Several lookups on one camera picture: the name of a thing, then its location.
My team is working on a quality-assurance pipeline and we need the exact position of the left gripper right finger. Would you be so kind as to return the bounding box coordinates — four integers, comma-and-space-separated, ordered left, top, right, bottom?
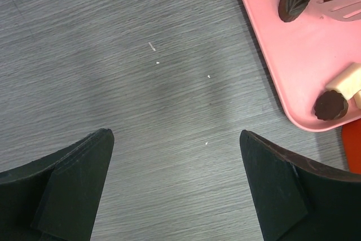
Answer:
240, 130, 360, 240

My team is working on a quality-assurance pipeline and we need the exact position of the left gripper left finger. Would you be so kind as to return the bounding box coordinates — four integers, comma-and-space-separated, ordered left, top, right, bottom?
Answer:
1, 128, 115, 240

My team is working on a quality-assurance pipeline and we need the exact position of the orange chocolate box tray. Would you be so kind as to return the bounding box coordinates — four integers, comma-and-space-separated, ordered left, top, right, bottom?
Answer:
341, 119, 361, 174

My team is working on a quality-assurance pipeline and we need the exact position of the pink tray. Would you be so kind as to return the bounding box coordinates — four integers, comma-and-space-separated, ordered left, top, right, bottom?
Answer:
242, 0, 360, 132

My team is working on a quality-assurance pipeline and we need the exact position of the dark round fluted chocolate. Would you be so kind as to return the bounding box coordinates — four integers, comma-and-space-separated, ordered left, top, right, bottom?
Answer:
314, 90, 349, 121

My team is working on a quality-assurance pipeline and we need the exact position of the white rectangular chocolate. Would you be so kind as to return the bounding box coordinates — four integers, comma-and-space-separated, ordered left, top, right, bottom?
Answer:
325, 63, 360, 100

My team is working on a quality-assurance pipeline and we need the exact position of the dark leaf chocolate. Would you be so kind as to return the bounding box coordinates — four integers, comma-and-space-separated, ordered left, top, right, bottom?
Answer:
278, 0, 310, 23

